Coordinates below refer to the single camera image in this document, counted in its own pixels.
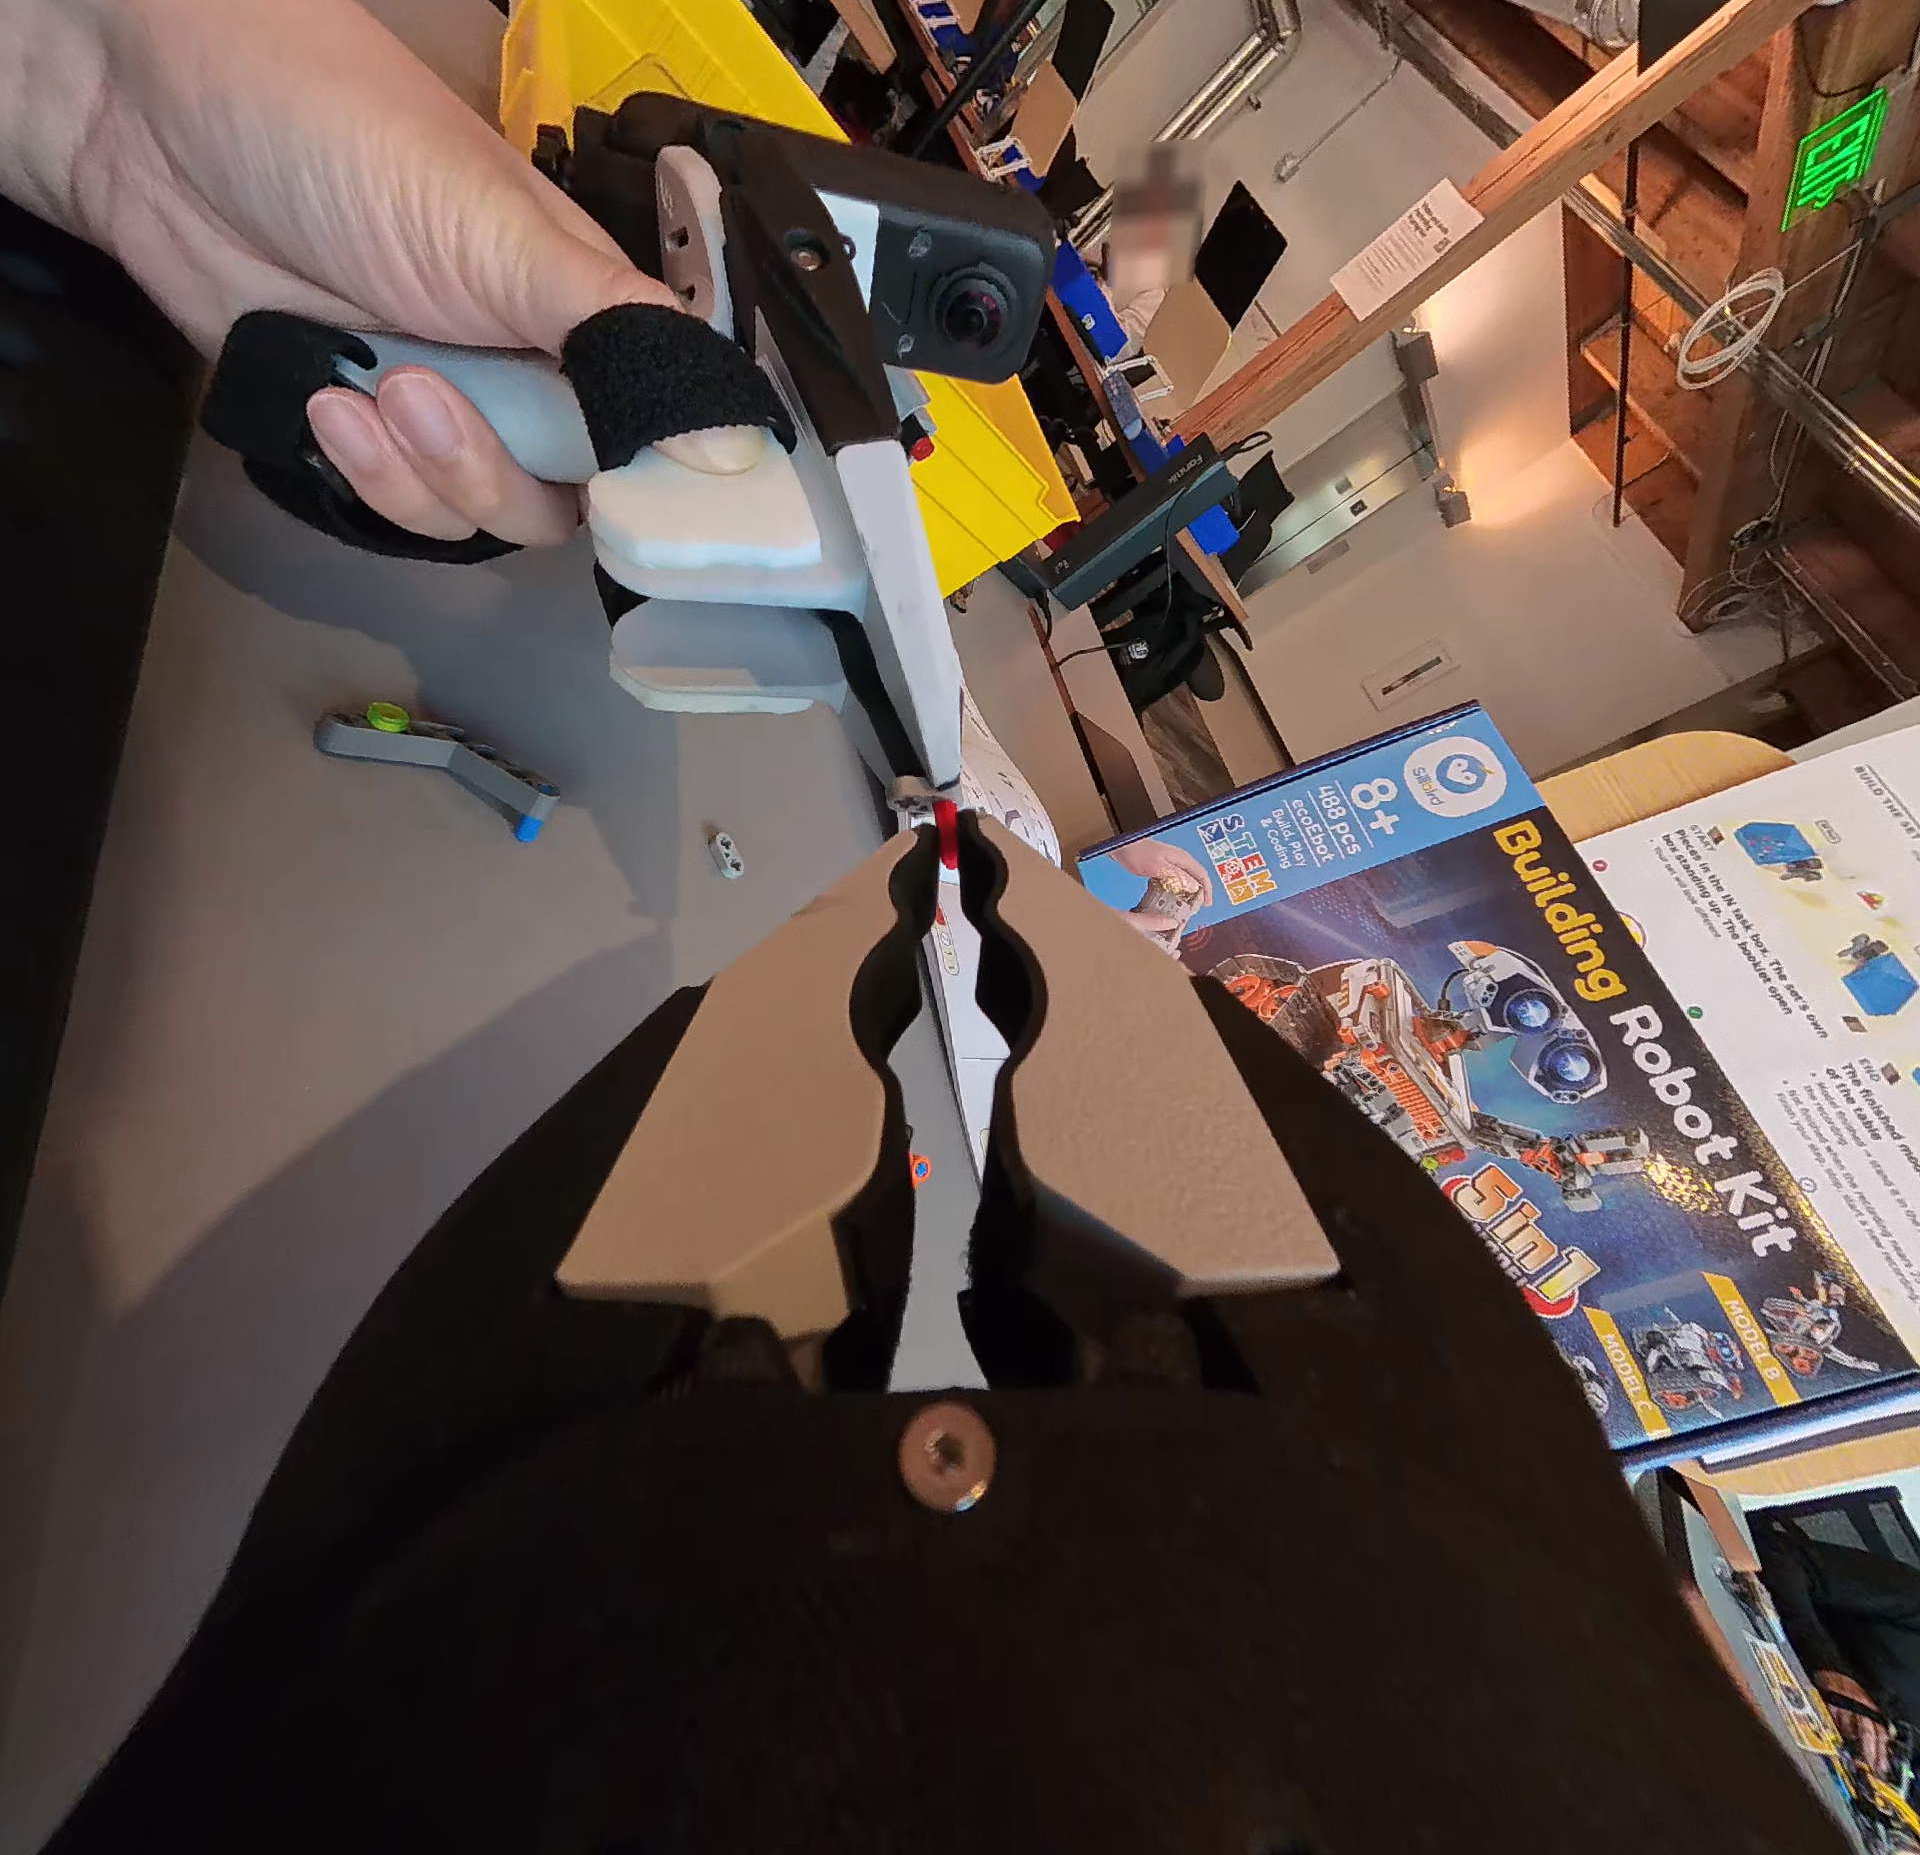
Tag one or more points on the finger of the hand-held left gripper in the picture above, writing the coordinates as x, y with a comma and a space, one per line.
900, 595

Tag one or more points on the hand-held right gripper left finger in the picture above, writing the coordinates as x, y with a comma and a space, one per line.
722, 1137

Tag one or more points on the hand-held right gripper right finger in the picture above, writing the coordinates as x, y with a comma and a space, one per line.
1157, 1137

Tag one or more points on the grey two-hole connector brick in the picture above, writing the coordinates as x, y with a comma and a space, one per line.
726, 851
913, 797

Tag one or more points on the thin red axle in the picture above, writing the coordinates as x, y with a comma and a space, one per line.
949, 836

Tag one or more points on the grey desk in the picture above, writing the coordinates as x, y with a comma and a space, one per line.
376, 1060

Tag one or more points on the person's left hand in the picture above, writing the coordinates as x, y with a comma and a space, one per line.
301, 131

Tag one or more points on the dark grey monitor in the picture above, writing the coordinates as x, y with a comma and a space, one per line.
1140, 521

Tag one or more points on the yellow plastic bin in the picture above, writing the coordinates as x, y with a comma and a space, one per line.
661, 25

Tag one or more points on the blue robot kit box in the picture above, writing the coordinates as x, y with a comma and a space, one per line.
1426, 986

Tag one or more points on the black flat monitor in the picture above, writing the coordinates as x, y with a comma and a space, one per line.
1239, 258

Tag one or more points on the grey angled beam with pins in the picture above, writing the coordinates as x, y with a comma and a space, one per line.
437, 758

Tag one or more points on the white paper notice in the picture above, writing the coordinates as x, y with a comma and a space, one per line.
1403, 251

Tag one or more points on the tan wooden board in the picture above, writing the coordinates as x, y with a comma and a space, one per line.
1664, 777

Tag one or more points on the white printed instruction sheet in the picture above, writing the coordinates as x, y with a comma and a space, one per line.
1801, 954

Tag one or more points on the green exit sign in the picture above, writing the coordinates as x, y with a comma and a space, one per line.
1831, 159

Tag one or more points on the white wall vent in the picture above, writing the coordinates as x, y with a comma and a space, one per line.
1411, 674

